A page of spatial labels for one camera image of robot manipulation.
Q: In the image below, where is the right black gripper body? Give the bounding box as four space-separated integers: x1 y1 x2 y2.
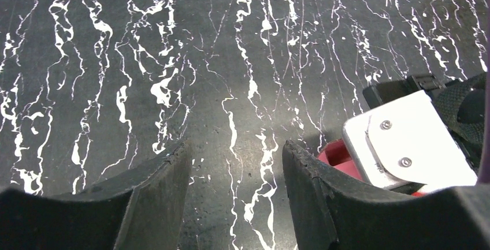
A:
362 73 487 171

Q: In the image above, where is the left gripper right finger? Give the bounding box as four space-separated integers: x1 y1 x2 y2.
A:
282 140 489 249

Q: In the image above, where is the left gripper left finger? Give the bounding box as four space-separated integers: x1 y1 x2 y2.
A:
1 140 192 249

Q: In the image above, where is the pink paper box sheet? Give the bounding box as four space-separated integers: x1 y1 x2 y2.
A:
317 139 425 197

